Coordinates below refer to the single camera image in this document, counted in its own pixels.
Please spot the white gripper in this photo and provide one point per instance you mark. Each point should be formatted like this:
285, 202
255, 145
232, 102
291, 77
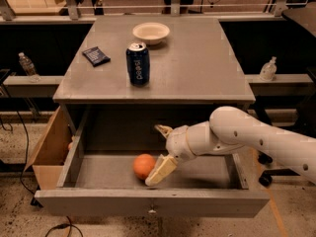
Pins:
177, 143

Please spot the orange fruit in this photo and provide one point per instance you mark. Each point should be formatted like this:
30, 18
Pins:
142, 166

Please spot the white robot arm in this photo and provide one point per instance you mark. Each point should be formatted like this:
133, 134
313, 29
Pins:
229, 128

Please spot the open grey top drawer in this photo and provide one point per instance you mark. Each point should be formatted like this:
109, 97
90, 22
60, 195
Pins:
97, 180

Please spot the grey cabinet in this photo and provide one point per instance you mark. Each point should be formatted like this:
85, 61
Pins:
192, 71

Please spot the blue pepsi can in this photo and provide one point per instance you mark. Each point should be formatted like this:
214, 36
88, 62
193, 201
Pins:
138, 63

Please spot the black office chair base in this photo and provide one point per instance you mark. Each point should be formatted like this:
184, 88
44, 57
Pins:
301, 119

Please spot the white bowl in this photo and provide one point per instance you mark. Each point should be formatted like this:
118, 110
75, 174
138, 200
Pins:
151, 33

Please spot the dark blue snack packet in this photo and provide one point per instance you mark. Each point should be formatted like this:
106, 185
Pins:
95, 56

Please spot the cardboard box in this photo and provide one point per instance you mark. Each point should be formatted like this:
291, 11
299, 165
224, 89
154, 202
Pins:
48, 156

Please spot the clear water bottle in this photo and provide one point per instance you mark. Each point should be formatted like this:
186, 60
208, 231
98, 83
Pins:
29, 67

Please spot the metal drawer handle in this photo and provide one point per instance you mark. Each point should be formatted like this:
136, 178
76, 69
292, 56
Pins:
152, 210

